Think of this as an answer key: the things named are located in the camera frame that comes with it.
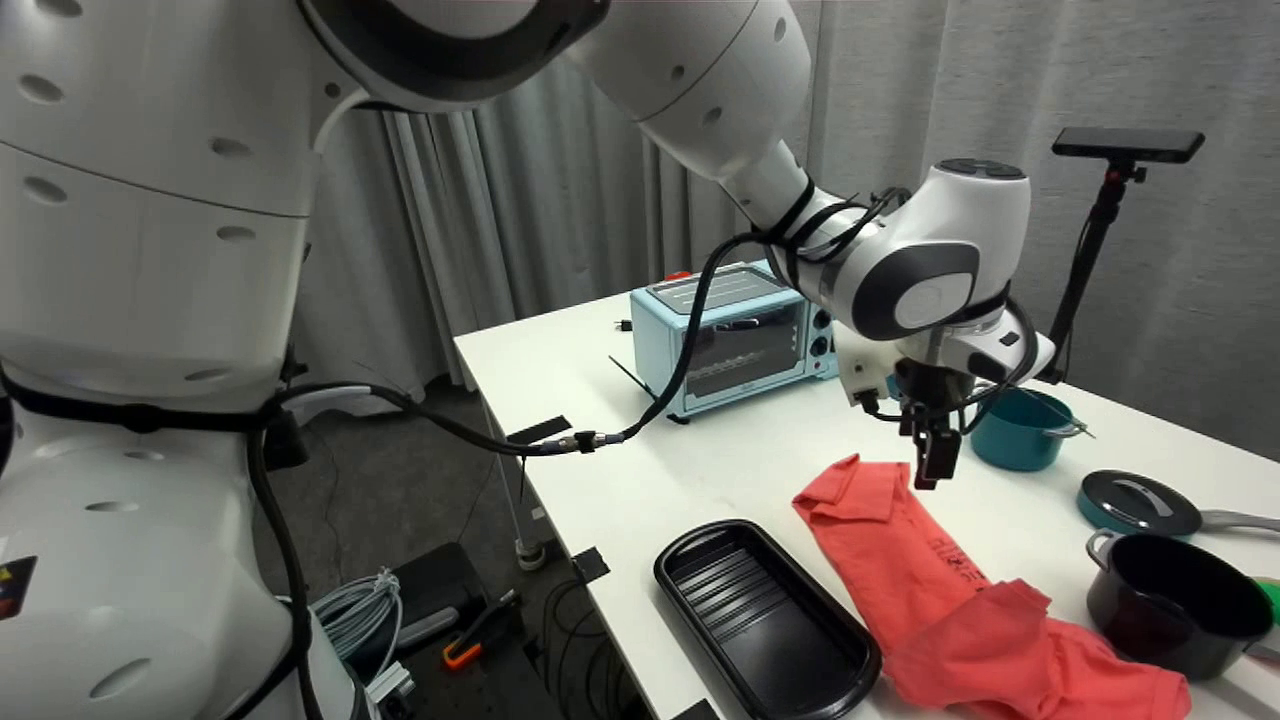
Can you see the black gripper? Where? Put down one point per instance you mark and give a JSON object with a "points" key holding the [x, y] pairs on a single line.
{"points": [[940, 391]]}

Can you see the orange shirt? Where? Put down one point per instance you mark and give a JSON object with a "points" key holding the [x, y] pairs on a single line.
{"points": [[933, 585]]}

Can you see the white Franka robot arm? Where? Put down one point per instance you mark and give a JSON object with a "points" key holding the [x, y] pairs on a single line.
{"points": [[135, 200]]}

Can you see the teal pot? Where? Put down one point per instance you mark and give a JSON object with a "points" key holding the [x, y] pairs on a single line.
{"points": [[1022, 433]]}

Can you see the teal frying pan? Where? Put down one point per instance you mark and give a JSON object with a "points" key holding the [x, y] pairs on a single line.
{"points": [[1133, 505]]}

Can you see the light blue toaster oven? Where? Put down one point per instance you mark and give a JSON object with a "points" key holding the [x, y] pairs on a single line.
{"points": [[744, 353]]}

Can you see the black grill tray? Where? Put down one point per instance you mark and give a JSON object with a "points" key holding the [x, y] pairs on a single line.
{"points": [[767, 621]]}

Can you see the black pot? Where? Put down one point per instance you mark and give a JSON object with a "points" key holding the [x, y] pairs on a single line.
{"points": [[1175, 606]]}

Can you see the black tape strip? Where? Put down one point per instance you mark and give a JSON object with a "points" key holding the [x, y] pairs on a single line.
{"points": [[588, 567], [697, 710], [531, 431]]}

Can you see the grey curtain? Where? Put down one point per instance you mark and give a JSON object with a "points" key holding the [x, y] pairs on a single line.
{"points": [[533, 200]]}

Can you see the black floor box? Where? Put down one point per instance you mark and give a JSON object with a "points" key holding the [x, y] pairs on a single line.
{"points": [[434, 582]]}

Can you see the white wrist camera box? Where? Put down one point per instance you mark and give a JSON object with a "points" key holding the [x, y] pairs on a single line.
{"points": [[865, 364]]}

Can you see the black camera tripod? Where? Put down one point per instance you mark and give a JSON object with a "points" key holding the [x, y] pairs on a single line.
{"points": [[1127, 146]]}

